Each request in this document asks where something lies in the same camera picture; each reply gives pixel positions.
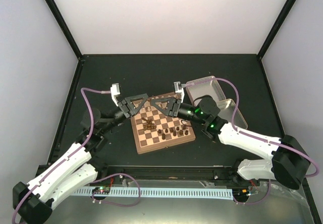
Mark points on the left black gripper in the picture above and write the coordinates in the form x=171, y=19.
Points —
x=127, y=101

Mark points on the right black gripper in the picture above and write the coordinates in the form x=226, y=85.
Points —
x=172, y=107

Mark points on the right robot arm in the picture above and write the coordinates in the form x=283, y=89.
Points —
x=281, y=159

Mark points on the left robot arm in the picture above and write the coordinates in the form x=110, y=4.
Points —
x=36, y=200

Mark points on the pile of dark chess pieces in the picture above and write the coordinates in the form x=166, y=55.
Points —
x=155, y=130

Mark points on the wooden chess board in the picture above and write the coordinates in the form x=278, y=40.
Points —
x=149, y=111

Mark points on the small circuit board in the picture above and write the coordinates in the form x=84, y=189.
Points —
x=101, y=190

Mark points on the pink rimmed metal tin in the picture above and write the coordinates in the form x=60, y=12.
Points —
x=204, y=86

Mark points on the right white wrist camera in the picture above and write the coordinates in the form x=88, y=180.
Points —
x=178, y=89

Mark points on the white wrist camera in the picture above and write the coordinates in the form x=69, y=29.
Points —
x=115, y=92
x=178, y=89

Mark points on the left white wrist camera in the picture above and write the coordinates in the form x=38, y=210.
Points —
x=115, y=92

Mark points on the black front rail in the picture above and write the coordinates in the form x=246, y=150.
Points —
x=223, y=175

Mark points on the light blue slotted cable duct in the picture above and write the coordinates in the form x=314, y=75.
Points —
x=144, y=192

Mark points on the left black frame post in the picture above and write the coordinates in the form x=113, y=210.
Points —
x=52, y=5

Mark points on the black frame post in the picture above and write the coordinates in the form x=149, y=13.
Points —
x=288, y=5
x=52, y=5

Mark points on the right black frame post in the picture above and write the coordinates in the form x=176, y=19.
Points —
x=288, y=5

